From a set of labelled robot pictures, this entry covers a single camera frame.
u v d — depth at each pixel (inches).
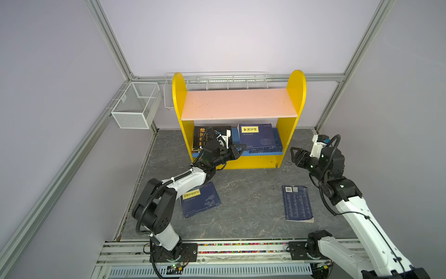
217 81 36.9
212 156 26.9
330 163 20.2
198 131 36.8
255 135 33.2
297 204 34.2
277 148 35.9
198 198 34.4
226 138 30.2
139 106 40.4
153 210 17.9
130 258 29.0
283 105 29.6
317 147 24.9
